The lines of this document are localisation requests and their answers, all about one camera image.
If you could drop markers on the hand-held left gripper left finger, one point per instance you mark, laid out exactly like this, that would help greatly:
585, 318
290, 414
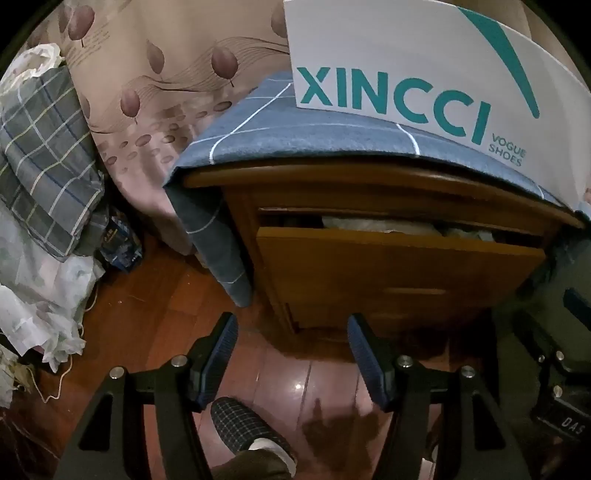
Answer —
219, 350

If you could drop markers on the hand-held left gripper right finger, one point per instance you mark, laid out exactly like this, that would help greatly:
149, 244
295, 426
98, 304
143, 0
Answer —
369, 364

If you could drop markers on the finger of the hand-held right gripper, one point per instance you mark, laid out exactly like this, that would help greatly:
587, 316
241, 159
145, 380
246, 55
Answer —
542, 341
577, 302

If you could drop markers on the large white garment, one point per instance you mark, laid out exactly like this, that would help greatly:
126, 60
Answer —
369, 224

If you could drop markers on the white cardboard shoe box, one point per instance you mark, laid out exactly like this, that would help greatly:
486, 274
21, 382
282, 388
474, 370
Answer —
392, 46

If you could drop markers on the dark checked slipper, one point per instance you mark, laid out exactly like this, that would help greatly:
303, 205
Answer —
235, 420

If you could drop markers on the blue box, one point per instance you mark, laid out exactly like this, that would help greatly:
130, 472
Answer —
120, 240

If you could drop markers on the wooden nightstand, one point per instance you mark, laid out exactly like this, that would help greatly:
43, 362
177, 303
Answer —
369, 184

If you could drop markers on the white crumpled fabric pile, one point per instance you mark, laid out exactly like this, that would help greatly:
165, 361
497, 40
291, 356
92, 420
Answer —
37, 286

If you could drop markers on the blue checked cloth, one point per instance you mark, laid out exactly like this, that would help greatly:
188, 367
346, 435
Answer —
240, 138

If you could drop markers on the leaf printed curtain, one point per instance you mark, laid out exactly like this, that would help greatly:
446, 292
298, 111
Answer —
161, 92

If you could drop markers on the grey plaid bedding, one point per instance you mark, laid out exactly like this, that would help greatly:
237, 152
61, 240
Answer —
41, 152

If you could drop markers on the white plastic bag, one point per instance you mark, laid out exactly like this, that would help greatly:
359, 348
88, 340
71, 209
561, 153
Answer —
37, 60

